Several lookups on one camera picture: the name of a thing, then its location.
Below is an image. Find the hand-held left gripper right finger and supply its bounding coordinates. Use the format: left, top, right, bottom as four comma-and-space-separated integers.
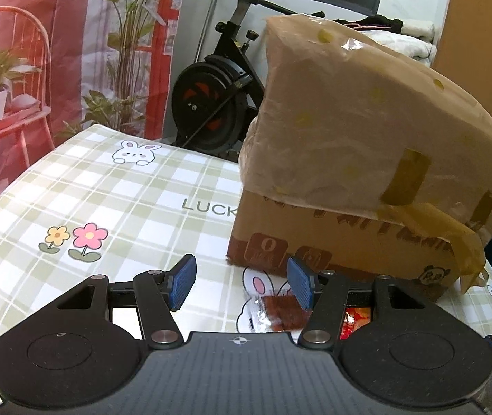
287, 257, 439, 350

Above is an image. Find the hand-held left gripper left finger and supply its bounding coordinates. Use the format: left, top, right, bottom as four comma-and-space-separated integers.
56, 254, 198, 350

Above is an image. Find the brown cardboard box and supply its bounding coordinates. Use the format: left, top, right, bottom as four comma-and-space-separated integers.
226, 14, 492, 301

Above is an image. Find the clear packet of red-brown snack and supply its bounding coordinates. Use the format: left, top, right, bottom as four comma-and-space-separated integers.
244, 292, 311, 333

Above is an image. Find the small red-orange packet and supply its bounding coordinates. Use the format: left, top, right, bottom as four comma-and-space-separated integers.
341, 307, 374, 339

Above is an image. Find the black exercise bike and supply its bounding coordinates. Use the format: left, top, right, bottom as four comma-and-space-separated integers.
170, 0, 327, 163

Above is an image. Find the white bedding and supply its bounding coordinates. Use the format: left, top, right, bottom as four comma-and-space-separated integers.
360, 19, 439, 59

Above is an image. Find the black garment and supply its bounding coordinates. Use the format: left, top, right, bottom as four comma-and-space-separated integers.
334, 14, 403, 33

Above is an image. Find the brown wooden panel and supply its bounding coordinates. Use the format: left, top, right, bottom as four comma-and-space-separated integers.
429, 0, 492, 148

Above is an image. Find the red printed backdrop cloth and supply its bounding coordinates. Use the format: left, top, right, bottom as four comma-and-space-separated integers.
0, 0, 190, 225

